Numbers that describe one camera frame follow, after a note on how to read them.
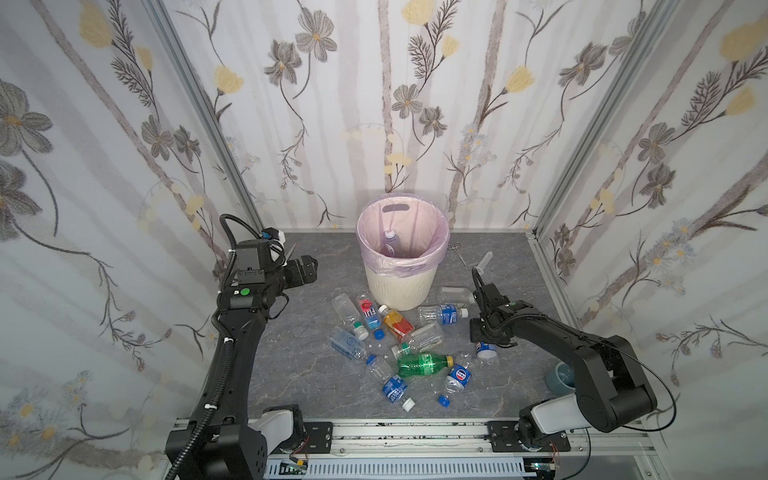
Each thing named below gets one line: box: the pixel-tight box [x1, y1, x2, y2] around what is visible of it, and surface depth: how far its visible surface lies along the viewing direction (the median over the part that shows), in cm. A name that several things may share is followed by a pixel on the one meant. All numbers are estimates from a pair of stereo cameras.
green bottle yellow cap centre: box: [397, 353, 454, 378], surface depth 85 cm
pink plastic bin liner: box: [356, 195, 451, 278], surface depth 92 cm
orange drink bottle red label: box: [378, 304, 415, 344], surface depth 90 cm
